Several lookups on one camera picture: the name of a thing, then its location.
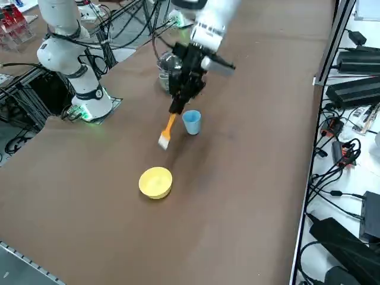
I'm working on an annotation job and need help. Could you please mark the stainless steel pot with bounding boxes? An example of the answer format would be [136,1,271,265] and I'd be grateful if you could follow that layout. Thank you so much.
[156,50,185,94]

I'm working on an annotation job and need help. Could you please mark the aluminium table edge rail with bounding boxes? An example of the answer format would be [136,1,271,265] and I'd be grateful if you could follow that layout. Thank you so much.
[0,240,65,285]

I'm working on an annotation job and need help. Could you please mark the black square box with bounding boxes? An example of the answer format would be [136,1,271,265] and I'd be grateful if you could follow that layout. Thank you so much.
[359,191,380,242]

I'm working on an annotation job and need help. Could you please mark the small black adapter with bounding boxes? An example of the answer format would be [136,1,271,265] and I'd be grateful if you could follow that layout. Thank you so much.
[347,29,368,46]

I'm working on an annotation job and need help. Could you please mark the aluminium frame post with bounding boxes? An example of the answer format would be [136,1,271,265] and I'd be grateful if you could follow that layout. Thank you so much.
[313,0,357,87]

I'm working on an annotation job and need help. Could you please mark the ribbed black power brick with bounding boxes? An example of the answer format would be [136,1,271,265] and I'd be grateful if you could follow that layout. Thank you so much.
[325,75,380,109]

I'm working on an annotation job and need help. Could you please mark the long black power brick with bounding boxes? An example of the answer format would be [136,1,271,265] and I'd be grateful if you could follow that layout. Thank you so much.
[337,50,380,75]

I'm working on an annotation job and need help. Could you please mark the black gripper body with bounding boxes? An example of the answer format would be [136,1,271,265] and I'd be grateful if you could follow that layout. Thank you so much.
[170,43,205,87]

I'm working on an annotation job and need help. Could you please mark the large black power brick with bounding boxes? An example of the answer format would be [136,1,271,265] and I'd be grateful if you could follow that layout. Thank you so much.
[308,217,380,285]

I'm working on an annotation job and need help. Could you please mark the orange black device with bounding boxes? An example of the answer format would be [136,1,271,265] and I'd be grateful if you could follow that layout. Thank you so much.
[321,117,345,138]

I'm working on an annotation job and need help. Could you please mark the yellow plastic bowl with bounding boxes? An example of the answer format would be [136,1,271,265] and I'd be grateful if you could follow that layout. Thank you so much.
[138,166,173,200]

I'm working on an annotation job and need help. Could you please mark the blue plastic cup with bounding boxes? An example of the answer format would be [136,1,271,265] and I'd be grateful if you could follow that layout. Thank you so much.
[182,109,202,136]

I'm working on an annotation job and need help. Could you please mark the glass pot lid with knob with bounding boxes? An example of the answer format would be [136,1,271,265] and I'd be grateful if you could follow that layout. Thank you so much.
[157,50,183,72]

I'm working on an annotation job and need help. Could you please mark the clear acrylic box red items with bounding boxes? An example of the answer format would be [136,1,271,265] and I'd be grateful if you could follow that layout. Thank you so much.
[0,5,37,46]

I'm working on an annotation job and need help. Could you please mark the orange handled white brush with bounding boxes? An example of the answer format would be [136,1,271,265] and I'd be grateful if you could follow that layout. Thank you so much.
[158,112,178,149]

